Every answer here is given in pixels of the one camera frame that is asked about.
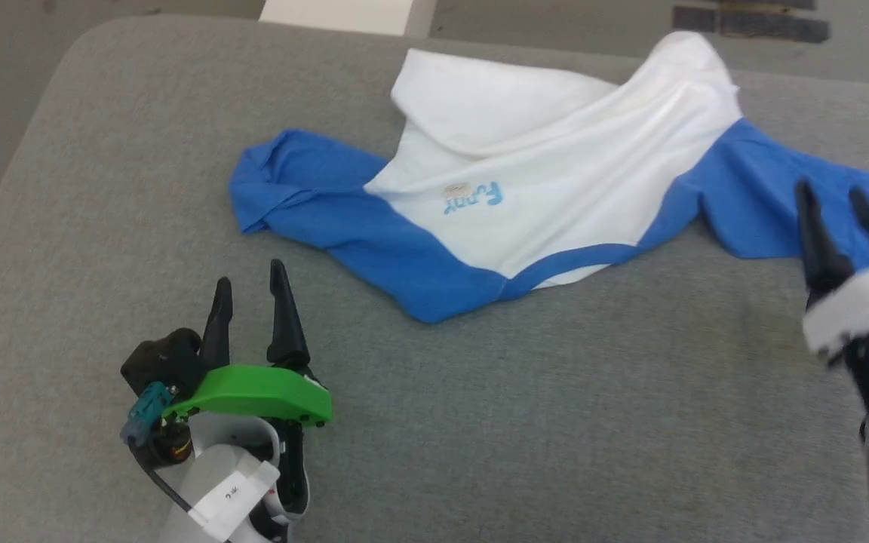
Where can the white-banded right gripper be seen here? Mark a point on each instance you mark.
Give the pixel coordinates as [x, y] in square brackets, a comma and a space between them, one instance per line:
[857, 309]

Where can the white box pedestal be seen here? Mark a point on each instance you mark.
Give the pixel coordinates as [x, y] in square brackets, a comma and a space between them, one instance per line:
[344, 15]

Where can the wide dark floor mat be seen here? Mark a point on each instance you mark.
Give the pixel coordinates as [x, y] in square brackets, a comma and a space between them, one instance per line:
[774, 26]

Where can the white and blue shirt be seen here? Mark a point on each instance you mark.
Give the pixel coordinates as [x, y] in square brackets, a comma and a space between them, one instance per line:
[555, 166]

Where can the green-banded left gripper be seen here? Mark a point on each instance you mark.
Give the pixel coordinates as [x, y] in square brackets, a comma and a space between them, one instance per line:
[253, 392]

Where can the small black floor patch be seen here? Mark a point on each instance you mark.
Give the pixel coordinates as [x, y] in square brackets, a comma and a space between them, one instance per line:
[695, 19]

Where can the grey-white left robot arm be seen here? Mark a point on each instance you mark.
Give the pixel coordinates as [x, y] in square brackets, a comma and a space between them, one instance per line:
[208, 490]

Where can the dark grey floor plate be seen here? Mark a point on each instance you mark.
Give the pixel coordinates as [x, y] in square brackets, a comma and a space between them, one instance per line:
[766, 4]

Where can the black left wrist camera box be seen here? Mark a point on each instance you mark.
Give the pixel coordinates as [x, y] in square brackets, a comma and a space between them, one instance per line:
[167, 358]

